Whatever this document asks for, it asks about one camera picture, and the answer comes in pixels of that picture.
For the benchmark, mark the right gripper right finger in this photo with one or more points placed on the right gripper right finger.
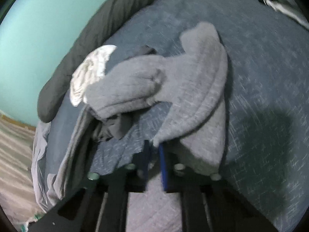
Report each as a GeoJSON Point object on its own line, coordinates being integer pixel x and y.
{"type": "Point", "coordinates": [208, 203]}

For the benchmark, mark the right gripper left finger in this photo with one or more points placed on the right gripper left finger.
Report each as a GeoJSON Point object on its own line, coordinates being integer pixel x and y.
{"type": "Point", "coordinates": [99, 203]}

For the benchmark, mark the grey quilted sweatshirt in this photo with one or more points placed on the grey quilted sweatshirt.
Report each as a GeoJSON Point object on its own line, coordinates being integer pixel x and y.
{"type": "Point", "coordinates": [193, 83]}

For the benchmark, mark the light grey blanket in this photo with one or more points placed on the light grey blanket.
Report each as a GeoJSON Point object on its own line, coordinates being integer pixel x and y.
{"type": "Point", "coordinates": [38, 164]}

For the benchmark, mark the blue patterned bed sheet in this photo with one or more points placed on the blue patterned bed sheet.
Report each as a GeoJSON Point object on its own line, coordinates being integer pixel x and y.
{"type": "Point", "coordinates": [266, 93]}

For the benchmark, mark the dark grey thin garment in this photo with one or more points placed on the dark grey thin garment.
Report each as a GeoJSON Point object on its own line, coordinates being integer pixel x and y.
{"type": "Point", "coordinates": [118, 125]}

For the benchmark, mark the beige striped curtain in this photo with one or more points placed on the beige striped curtain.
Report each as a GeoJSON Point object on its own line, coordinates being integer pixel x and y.
{"type": "Point", "coordinates": [17, 193]}

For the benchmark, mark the white t-shirt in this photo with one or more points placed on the white t-shirt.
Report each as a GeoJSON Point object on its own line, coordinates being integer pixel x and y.
{"type": "Point", "coordinates": [91, 70]}

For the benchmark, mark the long dark grey pillow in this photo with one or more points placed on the long dark grey pillow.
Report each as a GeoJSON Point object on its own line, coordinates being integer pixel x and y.
{"type": "Point", "coordinates": [111, 15]}

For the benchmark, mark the wooden window frame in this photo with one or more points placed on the wooden window frame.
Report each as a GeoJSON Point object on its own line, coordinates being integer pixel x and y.
{"type": "Point", "coordinates": [15, 122]}

